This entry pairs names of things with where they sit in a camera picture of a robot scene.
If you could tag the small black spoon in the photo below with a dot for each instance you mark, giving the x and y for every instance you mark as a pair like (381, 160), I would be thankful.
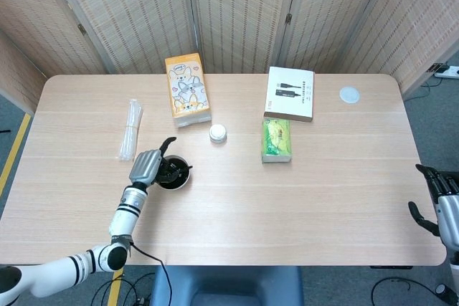
(188, 167)

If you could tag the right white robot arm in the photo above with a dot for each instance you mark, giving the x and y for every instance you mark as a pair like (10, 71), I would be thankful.
(454, 270)

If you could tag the green tissue pack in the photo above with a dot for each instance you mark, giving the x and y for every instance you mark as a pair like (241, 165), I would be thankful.
(277, 139)

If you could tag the black table control panel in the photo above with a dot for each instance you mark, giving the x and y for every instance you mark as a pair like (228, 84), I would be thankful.
(391, 267)

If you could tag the dark blue chair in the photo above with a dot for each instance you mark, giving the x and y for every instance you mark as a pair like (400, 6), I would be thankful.
(226, 288)

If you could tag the orange corgi tissue pack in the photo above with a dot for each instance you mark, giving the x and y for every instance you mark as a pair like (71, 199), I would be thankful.
(187, 87)

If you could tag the bundle of clear straws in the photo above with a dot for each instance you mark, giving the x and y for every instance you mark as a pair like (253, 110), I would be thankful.
(131, 130)

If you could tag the bamboo folding screen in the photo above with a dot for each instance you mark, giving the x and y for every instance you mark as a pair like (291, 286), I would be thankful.
(233, 8)

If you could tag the round white table grommet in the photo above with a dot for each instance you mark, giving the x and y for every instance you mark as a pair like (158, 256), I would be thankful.
(350, 95)

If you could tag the small white round jar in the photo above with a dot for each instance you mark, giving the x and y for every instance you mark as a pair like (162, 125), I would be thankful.
(218, 132)

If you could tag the cup of black coffee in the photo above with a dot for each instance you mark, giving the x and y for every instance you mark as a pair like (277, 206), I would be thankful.
(185, 177)

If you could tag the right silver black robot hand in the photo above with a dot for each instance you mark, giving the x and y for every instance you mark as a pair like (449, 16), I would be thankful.
(450, 216)

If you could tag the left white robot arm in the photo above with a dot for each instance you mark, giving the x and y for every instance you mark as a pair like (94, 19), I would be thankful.
(125, 216)

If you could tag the yellow floor tape strip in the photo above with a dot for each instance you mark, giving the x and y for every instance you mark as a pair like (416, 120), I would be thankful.
(114, 290)
(14, 152)

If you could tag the white power strip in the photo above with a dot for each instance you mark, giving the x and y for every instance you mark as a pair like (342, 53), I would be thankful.
(448, 71)

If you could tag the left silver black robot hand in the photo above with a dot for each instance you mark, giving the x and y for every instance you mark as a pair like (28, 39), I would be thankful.
(145, 168)

